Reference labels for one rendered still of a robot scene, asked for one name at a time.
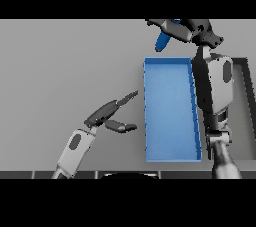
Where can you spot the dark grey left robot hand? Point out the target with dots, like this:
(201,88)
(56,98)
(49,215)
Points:
(104,112)

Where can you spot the blue pipe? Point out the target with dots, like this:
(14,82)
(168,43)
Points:
(162,41)

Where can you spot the dark grey bin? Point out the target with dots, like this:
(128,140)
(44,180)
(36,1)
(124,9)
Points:
(247,84)

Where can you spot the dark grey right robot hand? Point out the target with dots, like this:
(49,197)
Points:
(186,31)

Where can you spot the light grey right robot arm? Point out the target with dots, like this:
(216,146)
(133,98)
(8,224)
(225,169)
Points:
(213,97)

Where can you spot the blue bin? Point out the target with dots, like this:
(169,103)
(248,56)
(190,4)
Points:
(170,111)

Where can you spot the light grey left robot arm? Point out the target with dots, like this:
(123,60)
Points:
(75,149)

